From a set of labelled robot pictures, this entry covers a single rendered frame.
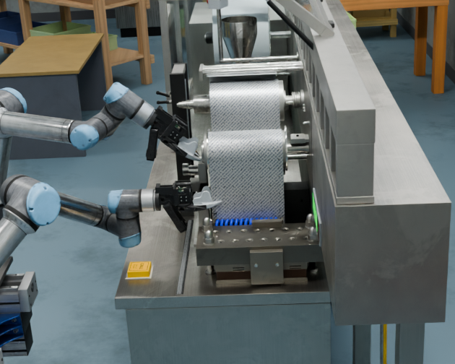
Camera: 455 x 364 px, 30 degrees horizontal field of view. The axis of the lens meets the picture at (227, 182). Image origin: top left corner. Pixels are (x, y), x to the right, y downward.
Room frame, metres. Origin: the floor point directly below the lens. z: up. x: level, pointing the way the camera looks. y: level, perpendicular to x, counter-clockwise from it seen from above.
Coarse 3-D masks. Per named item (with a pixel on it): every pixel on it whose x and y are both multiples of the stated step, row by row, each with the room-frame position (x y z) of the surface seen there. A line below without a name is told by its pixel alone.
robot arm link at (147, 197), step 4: (148, 188) 2.55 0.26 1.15; (152, 188) 2.54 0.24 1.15; (144, 192) 2.52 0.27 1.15; (148, 192) 2.52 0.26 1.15; (152, 192) 2.52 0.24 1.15; (144, 196) 2.51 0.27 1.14; (148, 196) 2.51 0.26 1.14; (152, 196) 2.51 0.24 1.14; (144, 200) 2.50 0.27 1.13; (148, 200) 2.50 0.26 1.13; (152, 200) 2.50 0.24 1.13; (144, 204) 2.50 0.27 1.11; (148, 204) 2.50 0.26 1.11; (152, 204) 2.50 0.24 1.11; (144, 208) 2.50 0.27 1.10; (148, 208) 2.50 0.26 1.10; (152, 208) 2.50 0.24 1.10
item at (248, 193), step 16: (224, 176) 2.52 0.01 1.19; (240, 176) 2.52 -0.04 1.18; (256, 176) 2.52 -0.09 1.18; (272, 176) 2.52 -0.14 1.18; (224, 192) 2.52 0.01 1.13; (240, 192) 2.52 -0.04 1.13; (256, 192) 2.52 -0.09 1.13; (272, 192) 2.52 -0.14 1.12; (224, 208) 2.52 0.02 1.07; (240, 208) 2.52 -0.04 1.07; (256, 208) 2.52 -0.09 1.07; (272, 208) 2.52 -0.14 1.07
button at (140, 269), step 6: (132, 264) 2.45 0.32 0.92; (138, 264) 2.45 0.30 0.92; (144, 264) 2.45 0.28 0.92; (150, 264) 2.45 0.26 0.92; (132, 270) 2.41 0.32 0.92; (138, 270) 2.41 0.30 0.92; (144, 270) 2.41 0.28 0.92; (150, 270) 2.44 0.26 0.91; (132, 276) 2.40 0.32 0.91; (138, 276) 2.40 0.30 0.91; (144, 276) 2.40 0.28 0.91
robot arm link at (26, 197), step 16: (16, 192) 2.30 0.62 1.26; (32, 192) 2.26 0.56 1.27; (48, 192) 2.28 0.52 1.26; (16, 208) 2.24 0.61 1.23; (32, 208) 2.23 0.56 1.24; (48, 208) 2.27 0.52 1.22; (0, 224) 2.23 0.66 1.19; (16, 224) 2.23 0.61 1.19; (32, 224) 2.24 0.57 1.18; (48, 224) 2.26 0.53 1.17; (0, 240) 2.19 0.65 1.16; (16, 240) 2.21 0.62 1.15; (0, 256) 2.17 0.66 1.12
